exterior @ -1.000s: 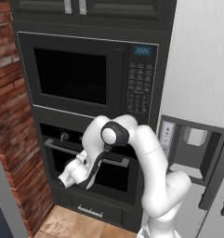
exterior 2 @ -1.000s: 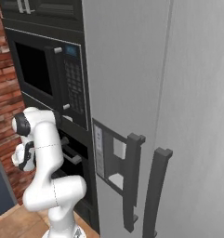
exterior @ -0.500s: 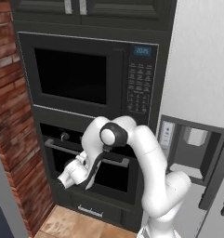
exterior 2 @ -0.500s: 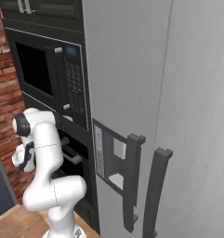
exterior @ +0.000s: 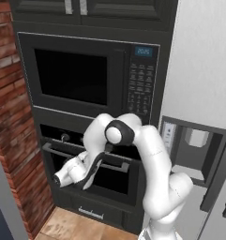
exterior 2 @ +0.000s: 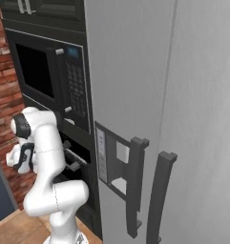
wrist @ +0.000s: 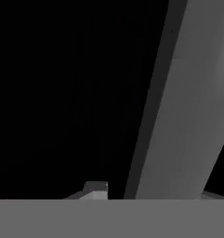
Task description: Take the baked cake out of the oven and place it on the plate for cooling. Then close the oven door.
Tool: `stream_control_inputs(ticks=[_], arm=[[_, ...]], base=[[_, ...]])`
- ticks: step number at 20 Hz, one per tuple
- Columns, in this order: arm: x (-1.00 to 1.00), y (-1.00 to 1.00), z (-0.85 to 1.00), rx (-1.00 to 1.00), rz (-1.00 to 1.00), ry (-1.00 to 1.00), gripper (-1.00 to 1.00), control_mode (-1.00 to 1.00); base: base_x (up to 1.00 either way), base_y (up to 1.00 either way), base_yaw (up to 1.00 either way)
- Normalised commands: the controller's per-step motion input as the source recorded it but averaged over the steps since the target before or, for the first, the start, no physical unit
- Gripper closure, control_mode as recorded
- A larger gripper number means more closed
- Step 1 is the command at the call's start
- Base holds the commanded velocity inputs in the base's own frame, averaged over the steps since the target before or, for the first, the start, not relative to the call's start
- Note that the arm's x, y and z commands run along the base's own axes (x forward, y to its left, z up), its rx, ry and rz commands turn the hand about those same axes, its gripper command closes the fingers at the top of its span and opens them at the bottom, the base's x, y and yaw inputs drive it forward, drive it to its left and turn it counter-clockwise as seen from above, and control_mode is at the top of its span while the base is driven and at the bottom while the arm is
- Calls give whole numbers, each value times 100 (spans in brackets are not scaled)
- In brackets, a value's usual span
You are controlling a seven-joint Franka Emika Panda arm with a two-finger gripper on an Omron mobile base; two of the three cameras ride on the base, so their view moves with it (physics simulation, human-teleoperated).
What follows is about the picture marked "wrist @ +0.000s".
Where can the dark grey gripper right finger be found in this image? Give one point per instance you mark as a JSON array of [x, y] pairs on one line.
[[213, 196]]

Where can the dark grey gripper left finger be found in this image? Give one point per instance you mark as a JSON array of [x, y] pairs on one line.
[[96, 192]]

